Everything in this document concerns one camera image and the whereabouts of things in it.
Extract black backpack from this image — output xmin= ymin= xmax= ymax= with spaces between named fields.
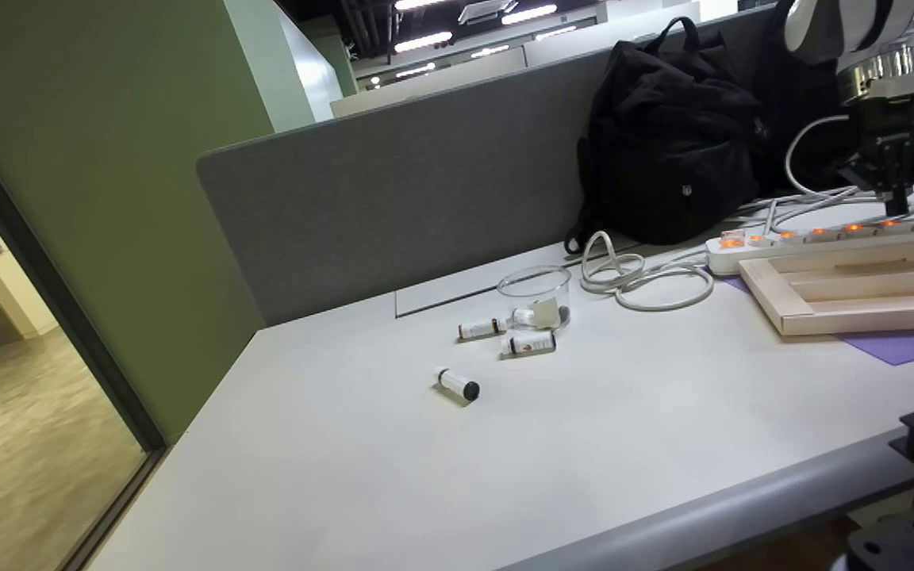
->
xmin=561 ymin=13 xmax=773 ymax=256

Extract white power cable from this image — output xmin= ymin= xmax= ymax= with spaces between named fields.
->
xmin=566 ymin=107 xmax=914 ymax=316

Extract purple paper mat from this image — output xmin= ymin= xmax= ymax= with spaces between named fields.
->
xmin=720 ymin=274 xmax=914 ymax=370

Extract small white labelled tube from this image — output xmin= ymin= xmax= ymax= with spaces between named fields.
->
xmin=506 ymin=299 xmax=574 ymax=332
xmin=506 ymin=326 xmax=561 ymax=362
xmin=430 ymin=364 xmax=487 ymax=407
xmin=455 ymin=314 xmax=506 ymax=346

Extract clear plastic cup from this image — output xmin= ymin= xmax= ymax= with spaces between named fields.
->
xmin=496 ymin=264 xmax=574 ymax=332

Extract wooden divided tray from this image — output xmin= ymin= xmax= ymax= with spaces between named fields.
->
xmin=734 ymin=228 xmax=914 ymax=341

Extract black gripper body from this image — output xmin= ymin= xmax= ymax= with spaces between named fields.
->
xmin=846 ymin=91 xmax=914 ymax=165

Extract white power strip orange switches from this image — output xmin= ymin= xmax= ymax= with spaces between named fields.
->
xmin=702 ymin=209 xmax=914 ymax=283

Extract large black cloth bag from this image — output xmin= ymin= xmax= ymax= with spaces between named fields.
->
xmin=750 ymin=0 xmax=914 ymax=201

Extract black door frame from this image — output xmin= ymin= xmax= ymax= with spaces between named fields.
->
xmin=0 ymin=102 xmax=172 ymax=571

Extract grey desk partition panel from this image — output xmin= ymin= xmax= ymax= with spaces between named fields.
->
xmin=192 ymin=7 xmax=799 ymax=326

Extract black robot mounting cart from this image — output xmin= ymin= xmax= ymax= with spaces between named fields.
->
xmin=841 ymin=404 xmax=914 ymax=571

